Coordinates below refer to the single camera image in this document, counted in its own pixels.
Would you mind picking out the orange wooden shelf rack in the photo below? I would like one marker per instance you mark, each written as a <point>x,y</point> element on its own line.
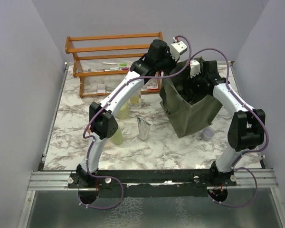
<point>90,52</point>

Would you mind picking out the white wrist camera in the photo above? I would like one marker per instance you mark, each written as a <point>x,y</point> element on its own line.
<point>194,68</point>
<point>177,49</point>

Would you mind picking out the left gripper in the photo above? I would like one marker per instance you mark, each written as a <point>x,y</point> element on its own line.
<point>173,65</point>

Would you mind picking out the red white small box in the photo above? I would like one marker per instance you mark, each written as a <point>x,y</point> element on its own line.
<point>152,87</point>

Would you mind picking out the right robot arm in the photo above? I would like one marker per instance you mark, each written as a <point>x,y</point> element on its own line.
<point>247,128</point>

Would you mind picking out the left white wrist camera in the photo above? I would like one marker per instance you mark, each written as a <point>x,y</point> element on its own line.
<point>177,49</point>

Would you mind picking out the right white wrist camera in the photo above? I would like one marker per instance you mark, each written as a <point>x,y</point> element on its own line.
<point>194,68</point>

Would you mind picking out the pink green marker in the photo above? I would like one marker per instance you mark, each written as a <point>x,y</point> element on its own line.
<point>116,69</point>

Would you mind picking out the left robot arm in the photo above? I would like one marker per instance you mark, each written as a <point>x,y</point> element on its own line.
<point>103,125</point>

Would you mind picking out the small purple jar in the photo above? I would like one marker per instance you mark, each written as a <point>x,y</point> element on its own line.
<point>208,133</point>

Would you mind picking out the green canvas bag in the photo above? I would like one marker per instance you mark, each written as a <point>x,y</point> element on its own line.
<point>189,117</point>

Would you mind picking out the green bottle beige cap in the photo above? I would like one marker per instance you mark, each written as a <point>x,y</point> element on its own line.
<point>117,138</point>

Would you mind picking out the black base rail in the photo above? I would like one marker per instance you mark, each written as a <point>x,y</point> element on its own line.
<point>149,183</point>

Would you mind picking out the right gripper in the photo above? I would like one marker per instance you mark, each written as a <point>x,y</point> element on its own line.
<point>186,81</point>

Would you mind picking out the green white marker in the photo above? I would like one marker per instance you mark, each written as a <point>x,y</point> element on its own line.
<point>115,64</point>

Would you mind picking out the green lotion bottle white cap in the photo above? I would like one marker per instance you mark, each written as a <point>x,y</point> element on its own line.
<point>124,111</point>

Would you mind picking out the silver foil pouch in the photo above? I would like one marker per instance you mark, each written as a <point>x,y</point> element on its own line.
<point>143,129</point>

